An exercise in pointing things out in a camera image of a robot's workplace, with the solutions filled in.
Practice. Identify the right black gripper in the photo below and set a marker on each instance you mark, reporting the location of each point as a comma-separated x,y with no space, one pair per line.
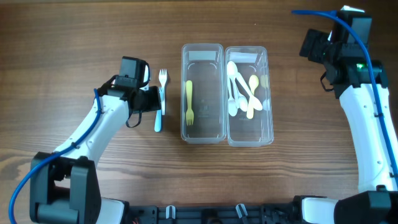
319,40

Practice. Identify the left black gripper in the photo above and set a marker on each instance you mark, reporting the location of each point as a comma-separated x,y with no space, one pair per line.
155,100

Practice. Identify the yellow plastic fork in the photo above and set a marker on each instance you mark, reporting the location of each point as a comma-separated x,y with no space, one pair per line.
189,113

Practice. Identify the yellow plastic spoon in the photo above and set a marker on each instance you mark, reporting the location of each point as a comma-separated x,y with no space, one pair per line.
253,101

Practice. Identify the white plastic spoon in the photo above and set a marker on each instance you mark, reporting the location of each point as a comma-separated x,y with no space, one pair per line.
243,103
249,88
231,72

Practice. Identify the white spoon crossing yellow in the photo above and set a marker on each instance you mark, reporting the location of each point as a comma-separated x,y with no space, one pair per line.
232,109

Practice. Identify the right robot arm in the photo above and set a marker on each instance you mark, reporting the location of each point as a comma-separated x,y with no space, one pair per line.
360,85

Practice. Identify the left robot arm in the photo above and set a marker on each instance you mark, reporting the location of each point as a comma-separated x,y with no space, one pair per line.
64,184

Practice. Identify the white plastic fork near container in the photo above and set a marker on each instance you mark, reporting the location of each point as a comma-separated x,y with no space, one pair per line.
163,81

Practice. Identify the left clear plastic container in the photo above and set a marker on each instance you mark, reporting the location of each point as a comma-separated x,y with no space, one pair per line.
203,64

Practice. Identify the clear plastic container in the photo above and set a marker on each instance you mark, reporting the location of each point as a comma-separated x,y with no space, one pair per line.
203,64
256,132

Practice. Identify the right clear plastic container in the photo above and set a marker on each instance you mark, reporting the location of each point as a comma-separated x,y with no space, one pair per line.
256,132

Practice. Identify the light blue plastic fork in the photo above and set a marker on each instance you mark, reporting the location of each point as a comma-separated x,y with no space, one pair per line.
159,113

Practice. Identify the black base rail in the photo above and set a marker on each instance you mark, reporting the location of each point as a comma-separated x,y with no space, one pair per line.
283,213

